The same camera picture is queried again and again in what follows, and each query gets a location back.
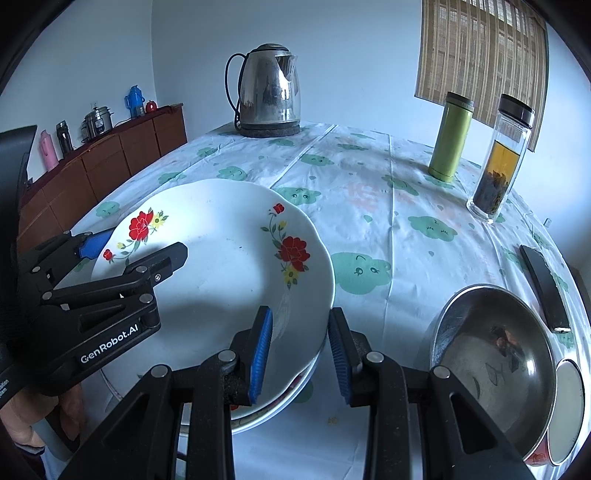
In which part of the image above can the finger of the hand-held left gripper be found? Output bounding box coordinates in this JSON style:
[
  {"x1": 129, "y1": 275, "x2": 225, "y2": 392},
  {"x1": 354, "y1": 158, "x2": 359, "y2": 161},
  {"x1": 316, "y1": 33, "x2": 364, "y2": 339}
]
[
  {"x1": 44, "y1": 241, "x2": 189, "y2": 324},
  {"x1": 18, "y1": 227, "x2": 116, "y2": 296}
]

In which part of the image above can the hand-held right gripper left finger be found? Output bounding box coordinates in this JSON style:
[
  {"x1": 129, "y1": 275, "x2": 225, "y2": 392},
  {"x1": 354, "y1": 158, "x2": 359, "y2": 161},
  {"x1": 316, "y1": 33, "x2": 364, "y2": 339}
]
[{"x1": 60, "y1": 305, "x2": 274, "y2": 480}]

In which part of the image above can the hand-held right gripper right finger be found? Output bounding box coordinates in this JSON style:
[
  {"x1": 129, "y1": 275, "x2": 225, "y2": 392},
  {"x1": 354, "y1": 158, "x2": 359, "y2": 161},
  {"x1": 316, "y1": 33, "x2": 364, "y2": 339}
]
[{"x1": 327, "y1": 307, "x2": 536, "y2": 480}]

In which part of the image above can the white plate with red flowers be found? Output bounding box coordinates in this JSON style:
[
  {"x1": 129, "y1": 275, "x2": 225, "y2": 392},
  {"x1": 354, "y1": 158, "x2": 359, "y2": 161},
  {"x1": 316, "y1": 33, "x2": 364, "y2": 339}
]
[{"x1": 90, "y1": 178, "x2": 336, "y2": 416}]

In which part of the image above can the stainless steel bowl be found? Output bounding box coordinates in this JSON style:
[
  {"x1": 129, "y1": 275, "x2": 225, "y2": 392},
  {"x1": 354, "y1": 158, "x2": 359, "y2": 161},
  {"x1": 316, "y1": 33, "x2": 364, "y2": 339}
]
[{"x1": 429, "y1": 284, "x2": 558, "y2": 462}]

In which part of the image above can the person's left hand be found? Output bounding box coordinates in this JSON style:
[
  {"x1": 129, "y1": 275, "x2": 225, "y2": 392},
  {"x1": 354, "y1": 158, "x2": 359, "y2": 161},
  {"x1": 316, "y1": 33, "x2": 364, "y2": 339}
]
[{"x1": 0, "y1": 385, "x2": 86, "y2": 450}]

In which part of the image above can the brown wooden sideboard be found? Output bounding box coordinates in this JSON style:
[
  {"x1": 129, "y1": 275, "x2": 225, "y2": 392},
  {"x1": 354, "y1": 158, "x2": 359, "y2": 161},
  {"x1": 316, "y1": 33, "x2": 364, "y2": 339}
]
[{"x1": 16, "y1": 102, "x2": 188, "y2": 241}]

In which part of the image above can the pink thermos flask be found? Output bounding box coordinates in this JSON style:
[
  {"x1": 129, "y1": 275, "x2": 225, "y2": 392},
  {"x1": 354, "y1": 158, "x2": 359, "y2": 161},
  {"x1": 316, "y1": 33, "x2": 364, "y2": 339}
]
[{"x1": 38, "y1": 130, "x2": 61, "y2": 171}]

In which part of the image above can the black thermos flask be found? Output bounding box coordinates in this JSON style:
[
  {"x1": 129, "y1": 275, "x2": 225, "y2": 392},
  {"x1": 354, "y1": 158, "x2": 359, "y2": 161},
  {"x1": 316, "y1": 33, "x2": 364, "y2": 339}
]
[{"x1": 56, "y1": 121, "x2": 74, "y2": 155}]

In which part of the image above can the steel cooking pot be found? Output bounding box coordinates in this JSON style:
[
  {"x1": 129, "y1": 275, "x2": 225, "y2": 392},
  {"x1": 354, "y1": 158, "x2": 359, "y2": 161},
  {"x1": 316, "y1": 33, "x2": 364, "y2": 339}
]
[{"x1": 82, "y1": 106, "x2": 115, "y2": 139}]

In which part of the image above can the blue thermos jug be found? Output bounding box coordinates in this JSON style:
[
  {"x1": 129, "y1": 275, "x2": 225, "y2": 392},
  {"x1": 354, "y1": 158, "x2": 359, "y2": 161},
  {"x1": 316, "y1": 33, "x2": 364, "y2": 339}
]
[{"x1": 124, "y1": 85, "x2": 147, "y2": 118}]

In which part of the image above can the white tablecloth with green clouds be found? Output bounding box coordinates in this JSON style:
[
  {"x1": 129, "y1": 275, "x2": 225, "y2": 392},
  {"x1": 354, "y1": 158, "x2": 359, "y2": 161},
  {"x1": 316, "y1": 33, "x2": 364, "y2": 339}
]
[{"x1": 69, "y1": 121, "x2": 591, "y2": 480}]

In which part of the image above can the dark kettle base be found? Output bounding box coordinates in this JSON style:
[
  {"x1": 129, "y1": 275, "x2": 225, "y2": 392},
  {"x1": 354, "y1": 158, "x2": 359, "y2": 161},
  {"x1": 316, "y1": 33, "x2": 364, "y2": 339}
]
[{"x1": 238, "y1": 119, "x2": 301, "y2": 138}]

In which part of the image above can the stainless steel electric kettle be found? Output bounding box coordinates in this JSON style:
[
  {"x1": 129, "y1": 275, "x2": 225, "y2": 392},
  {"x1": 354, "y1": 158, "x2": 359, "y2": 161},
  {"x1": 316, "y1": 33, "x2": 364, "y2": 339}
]
[{"x1": 225, "y1": 43, "x2": 302, "y2": 127}]

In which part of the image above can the black smartphone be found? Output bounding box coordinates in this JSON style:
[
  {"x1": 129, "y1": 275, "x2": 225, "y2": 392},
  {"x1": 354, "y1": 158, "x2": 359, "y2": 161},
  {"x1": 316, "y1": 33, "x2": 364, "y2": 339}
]
[{"x1": 519, "y1": 244, "x2": 571, "y2": 334}]

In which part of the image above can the glass tea bottle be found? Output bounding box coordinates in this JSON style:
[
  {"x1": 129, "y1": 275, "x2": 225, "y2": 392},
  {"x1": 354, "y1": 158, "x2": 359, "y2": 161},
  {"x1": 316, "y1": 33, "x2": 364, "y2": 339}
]
[{"x1": 466, "y1": 93, "x2": 536, "y2": 224}]

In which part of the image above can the green thermos flask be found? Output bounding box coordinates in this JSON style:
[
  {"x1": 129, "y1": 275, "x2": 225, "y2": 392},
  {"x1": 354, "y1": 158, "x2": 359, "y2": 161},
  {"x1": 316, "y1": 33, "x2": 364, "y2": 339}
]
[{"x1": 427, "y1": 91, "x2": 475, "y2": 182}]

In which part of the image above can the bamboo window blind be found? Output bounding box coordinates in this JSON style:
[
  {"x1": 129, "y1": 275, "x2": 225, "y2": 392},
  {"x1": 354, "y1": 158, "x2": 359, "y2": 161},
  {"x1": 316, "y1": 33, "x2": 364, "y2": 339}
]
[{"x1": 414, "y1": 0, "x2": 550, "y2": 153}]

